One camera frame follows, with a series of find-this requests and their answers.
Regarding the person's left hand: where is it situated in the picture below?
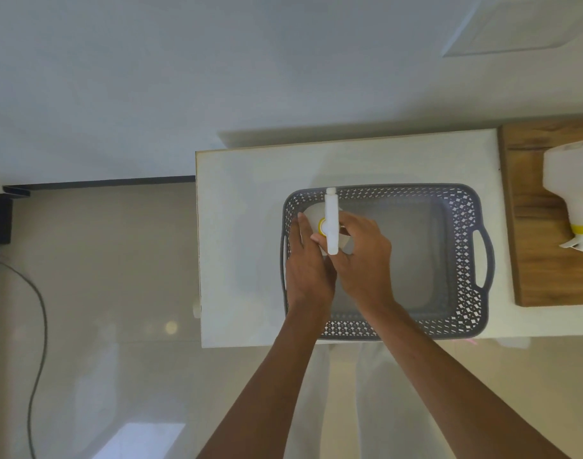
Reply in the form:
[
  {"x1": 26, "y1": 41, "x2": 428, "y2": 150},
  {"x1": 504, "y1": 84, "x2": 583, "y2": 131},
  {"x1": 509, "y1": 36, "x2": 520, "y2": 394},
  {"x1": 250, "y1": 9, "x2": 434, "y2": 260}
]
[{"x1": 285, "y1": 212, "x2": 338, "y2": 310}]

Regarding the person's right forearm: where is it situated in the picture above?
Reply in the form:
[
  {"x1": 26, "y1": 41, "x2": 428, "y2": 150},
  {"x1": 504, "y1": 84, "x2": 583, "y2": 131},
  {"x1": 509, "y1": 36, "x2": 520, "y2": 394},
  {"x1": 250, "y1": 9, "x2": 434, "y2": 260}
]
[{"x1": 356, "y1": 301, "x2": 573, "y2": 459}]

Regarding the white spray bottle yellow ring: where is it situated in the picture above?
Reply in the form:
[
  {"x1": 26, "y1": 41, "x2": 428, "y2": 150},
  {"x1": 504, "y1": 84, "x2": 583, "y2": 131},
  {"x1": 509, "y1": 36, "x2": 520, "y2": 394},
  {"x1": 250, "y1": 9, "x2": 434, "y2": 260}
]
[
  {"x1": 303, "y1": 187, "x2": 355, "y2": 258},
  {"x1": 542, "y1": 138, "x2": 583, "y2": 254}
]

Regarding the person's left forearm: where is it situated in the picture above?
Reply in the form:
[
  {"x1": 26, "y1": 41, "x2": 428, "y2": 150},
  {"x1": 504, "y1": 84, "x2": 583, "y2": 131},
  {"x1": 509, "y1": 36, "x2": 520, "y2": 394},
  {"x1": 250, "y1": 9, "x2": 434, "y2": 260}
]
[{"x1": 196, "y1": 297, "x2": 336, "y2": 459}]

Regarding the black cable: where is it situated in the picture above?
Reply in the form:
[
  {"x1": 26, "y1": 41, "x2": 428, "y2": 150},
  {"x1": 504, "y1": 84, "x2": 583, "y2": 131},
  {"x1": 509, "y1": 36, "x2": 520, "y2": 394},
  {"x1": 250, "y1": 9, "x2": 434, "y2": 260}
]
[{"x1": 0, "y1": 257, "x2": 49, "y2": 459}]

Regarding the grey perforated plastic basket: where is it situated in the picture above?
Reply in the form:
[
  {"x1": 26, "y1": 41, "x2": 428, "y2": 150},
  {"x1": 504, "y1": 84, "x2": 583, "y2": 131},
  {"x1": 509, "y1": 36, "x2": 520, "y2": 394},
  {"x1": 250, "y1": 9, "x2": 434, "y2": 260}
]
[{"x1": 279, "y1": 183, "x2": 496, "y2": 341}]

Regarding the person's right hand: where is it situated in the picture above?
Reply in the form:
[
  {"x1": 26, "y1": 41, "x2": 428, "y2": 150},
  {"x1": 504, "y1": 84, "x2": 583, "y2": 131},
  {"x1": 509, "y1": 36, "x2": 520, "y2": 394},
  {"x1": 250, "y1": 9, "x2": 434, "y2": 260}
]
[{"x1": 311, "y1": 211, "x2": 397, "y2": 314}]

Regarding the wooden board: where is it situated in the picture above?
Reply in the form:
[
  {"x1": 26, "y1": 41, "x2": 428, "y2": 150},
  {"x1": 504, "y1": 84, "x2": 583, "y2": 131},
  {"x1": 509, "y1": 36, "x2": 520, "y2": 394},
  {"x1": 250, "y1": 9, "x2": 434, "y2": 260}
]
[{"x1": 498, "y1": 120, "x2": 583, "y2": 308}]

